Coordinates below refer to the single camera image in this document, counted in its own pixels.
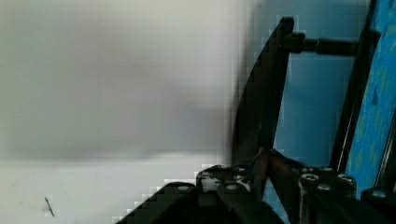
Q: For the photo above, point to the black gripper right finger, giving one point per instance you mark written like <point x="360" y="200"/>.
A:
<point x="284" y="174"/>

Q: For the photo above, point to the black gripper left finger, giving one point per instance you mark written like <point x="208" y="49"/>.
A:
<point x="233" y="194"/>

